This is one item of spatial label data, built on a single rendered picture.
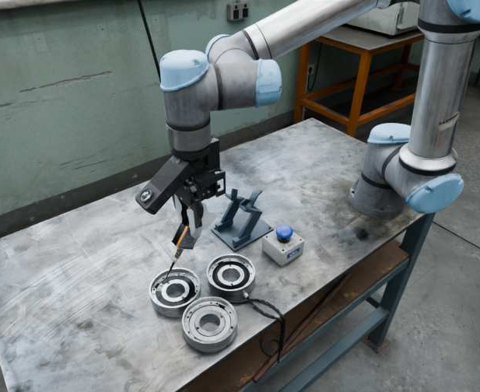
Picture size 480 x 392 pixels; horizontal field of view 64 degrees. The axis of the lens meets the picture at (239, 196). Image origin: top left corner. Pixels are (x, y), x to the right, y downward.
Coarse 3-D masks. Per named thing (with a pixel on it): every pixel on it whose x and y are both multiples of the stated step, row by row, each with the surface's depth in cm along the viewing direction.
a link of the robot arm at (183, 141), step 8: (168, 128) 64; (208, 128) 65; (168, 136) 66; (176, 136) 64; (184, 136) 63; (192, 136) 63; (200, 136) 64; (208, 136) 66; (176, 144) 65; (184, 144) 64; (192, 144) 64; (200, 144) 65; (208, 144) 67
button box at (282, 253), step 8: (272, 232) 92; (264, 240) 91; (272, 240) 90; (280, 240) 89; (288, 240) 89; (296, 240) 90; (304, 240) 90; (264, 248) 92; (272, 248) 89; (280, 248) 88; (288, 248) 88; (296, 248) 89; (272, 256) 91; (280, 256) 88; (288, 256) 89; (296, 256) 91; (280, 264) 89
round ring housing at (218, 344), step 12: (204, 300) 77; (216, 300) 78; (192, 312) 76; (204, 312) 76; (216, 312) 76; (228, 312) 76; (192, 336) 72; (228, 336) 70; (204, 348) 70; (216, 348) 71
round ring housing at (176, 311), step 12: (156, 276) 82; (168, 276) 83; (192, 276) 83; (168, 288) 81; (180, 288) 82; (156, 300) 78; (168, 300) 78; (192, 300) 77; (168, 312) 76; (180, 312) 76
